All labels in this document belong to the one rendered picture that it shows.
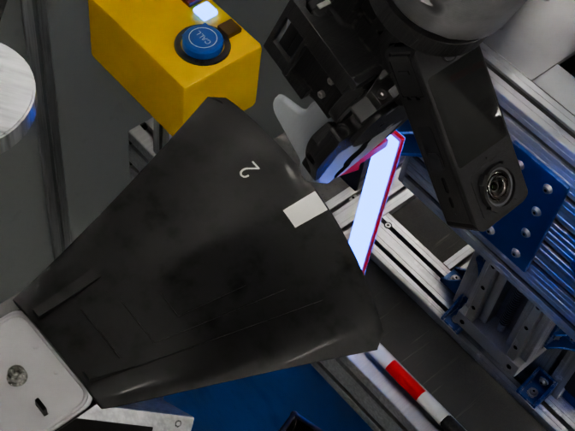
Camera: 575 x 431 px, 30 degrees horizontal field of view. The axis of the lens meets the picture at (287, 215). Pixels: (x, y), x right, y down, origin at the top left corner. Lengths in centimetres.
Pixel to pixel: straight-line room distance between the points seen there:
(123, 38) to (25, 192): 83
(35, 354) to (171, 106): 40
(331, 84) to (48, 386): 28
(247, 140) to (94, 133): 109
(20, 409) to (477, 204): 32
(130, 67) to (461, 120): 58
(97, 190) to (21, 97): 152
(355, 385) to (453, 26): 67
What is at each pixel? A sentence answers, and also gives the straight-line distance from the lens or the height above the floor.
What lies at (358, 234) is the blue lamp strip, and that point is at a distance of 97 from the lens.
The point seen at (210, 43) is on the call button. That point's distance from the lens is 106.
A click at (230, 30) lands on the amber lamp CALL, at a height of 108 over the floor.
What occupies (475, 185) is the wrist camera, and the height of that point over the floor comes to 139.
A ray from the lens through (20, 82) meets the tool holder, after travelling 50.
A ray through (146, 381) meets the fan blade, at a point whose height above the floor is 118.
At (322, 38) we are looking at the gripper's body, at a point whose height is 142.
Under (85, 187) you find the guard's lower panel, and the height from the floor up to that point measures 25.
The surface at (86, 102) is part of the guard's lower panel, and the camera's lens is 182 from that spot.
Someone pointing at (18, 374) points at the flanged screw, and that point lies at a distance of 73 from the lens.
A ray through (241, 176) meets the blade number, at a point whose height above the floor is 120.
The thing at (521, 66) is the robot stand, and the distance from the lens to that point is 130.
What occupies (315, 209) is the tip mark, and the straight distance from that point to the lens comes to 81.
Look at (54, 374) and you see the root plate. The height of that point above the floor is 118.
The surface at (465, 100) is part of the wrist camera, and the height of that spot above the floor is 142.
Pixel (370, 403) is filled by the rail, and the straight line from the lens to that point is 114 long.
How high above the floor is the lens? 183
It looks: 54 degrees down
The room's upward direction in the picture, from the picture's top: 10 degrees clockwise
